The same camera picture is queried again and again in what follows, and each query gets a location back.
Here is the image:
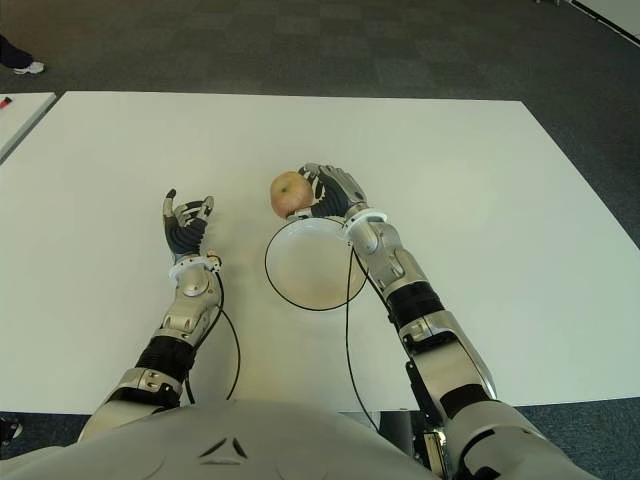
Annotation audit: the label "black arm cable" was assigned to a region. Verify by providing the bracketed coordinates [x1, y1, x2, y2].
[343, 244, 381, 431]
[184, 259, 241, 404]

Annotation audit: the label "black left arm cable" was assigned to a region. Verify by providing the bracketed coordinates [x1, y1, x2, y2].
[184, 259, 241, 404]

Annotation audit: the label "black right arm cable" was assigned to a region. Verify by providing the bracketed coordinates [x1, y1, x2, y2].
[343, 244, 381, 431]

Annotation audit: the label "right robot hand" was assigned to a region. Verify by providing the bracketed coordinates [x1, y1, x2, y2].
[286, 163, 370, 221]

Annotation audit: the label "black stand part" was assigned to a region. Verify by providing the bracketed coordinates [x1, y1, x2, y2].
[0, 412, 24, 445]

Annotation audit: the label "white board panel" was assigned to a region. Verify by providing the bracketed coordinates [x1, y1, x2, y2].
[569, 0, 640, 51]

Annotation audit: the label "yellow-red apple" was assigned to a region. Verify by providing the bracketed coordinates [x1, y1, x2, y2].
[269, 170, 312, 219]

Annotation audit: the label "black support frame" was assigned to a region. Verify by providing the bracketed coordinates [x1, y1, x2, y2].
[378, 410, 427, 461]

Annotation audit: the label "person leg dark trousers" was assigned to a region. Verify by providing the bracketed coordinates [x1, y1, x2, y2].
[0, 33, 36, 70]

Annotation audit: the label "grey robot torso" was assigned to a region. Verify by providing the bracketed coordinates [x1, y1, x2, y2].
[0, 399, 441, 480]

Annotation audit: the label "white plate black rim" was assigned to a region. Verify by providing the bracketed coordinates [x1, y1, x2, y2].
[264, 214, 369, 312]

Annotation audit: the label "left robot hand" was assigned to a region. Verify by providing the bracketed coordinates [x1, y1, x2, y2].
[162, 188, 216, 262]

